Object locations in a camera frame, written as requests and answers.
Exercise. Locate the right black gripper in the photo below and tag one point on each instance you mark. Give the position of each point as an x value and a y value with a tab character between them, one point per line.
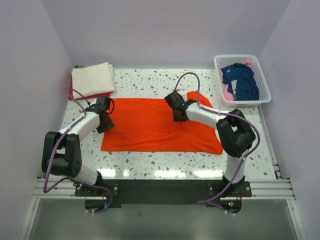
176	119

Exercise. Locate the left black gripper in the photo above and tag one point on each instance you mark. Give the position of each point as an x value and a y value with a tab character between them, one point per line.
109	125

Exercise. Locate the orange t shirt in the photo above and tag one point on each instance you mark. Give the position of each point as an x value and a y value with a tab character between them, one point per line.
147	125

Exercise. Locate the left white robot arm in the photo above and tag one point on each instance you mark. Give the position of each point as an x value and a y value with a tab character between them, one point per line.
62	157

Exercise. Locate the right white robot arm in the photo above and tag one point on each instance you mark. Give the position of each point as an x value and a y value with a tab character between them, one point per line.
237	135

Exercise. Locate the folded cream t shirt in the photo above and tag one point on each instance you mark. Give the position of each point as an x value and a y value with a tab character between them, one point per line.
93	80

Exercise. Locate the folded magenta t shirt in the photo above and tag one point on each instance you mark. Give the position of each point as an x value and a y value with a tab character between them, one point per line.
78	97

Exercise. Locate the pink t shirt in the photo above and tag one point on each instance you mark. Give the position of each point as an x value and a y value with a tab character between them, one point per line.
228	93

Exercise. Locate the white plastic basket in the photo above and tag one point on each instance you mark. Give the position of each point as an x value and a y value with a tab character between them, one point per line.
221	61

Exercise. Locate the navy blue t shirt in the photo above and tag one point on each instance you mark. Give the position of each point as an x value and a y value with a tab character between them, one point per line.
255	91

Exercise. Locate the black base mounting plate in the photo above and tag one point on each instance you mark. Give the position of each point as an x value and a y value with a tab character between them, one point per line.
118	192

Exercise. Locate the aluminium frame rail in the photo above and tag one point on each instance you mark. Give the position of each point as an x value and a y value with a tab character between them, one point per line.
262	174

